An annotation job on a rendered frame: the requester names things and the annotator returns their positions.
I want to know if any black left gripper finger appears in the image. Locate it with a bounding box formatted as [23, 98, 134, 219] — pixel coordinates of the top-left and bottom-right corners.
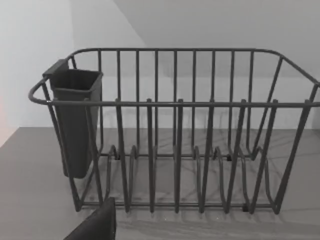
[62, 196, 117, 240]

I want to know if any dark grey cutlery holder cup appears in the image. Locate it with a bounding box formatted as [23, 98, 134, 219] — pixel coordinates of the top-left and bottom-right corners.
[42, 59, 104, 179]

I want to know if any dark grey wire dish rack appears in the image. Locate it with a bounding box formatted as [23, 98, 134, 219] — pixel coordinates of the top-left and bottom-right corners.
[28, 47, 320, 215]

